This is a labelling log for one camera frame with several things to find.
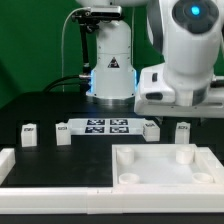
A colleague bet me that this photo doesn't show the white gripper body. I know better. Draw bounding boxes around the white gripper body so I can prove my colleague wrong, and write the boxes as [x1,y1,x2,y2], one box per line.
[134,63,224,118]

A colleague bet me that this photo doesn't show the white square tabletop part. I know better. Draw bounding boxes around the white square tabletop part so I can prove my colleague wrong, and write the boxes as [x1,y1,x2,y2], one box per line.
[112,144,224,186]

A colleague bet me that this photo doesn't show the white U-shaped obstacle fence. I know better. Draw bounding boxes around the white U-shaped obstacle fence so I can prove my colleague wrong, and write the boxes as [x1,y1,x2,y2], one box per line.
[0,148,224,214]

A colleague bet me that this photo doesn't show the white marker base plate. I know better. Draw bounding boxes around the white marker base plate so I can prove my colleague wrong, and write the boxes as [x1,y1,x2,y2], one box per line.
[68,118,144,135]

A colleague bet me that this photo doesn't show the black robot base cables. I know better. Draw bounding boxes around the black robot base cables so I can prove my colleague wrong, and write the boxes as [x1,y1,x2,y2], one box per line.
[41,74,93,93]

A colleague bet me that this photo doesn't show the black camera stand pole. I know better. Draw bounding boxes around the black camera stand pole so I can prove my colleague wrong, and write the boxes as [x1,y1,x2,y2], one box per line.
[79,21,99,74]

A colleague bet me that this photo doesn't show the black camera on stand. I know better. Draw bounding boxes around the black camera on stand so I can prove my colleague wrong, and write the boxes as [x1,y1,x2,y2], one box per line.
[72,7,122,21]

